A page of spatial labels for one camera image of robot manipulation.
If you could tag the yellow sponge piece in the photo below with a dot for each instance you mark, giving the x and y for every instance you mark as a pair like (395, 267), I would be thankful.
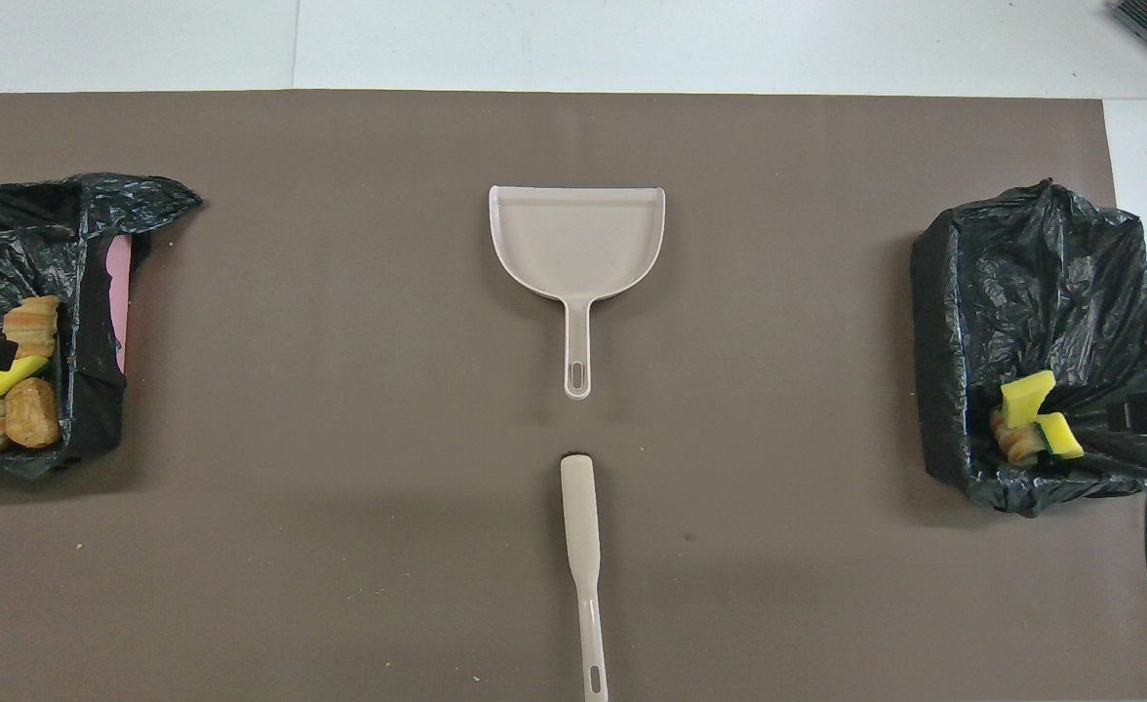
(1025, 398)
(1061, 436)
(3, 377)

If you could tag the brown fried nugget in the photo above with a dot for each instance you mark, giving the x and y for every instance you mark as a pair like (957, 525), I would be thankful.
(32, 414)

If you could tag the toy croissant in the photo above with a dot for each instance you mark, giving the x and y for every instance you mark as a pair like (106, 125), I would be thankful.
(1014, 444)

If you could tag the beige hand brush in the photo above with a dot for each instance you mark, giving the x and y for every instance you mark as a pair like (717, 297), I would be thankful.
(581, 526)

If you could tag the beige plastic dustpan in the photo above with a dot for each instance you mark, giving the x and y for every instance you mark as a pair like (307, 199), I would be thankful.
(578, 239)

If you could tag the pink plastic bin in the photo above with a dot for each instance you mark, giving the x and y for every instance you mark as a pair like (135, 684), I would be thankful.
(119, 292)

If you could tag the black bag covered bin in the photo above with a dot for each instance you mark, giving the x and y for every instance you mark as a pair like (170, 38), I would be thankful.
(1042, 292)

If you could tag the black garbage bag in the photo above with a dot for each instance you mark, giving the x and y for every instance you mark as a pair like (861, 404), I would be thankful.
(27, 244)

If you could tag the brown table mat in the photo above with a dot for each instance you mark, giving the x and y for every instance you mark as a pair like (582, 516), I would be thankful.
(778, 292)

